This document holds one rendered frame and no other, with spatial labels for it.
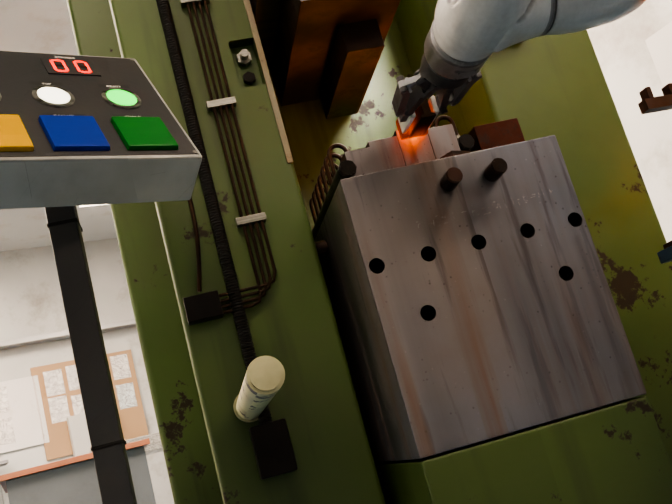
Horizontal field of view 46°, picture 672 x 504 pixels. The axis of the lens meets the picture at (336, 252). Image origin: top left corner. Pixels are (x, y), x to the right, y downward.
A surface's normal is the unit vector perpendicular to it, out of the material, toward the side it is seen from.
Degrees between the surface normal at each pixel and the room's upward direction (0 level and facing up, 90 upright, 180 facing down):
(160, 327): 90
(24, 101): 60
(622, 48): 90
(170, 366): 90
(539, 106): 90
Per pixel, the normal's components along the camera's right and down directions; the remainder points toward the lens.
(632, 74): -0.86, 0.12
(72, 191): 0.50, 0.65
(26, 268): 0.43, -0.32
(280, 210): 0.15, -0.26
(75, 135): 0.33, -0.76
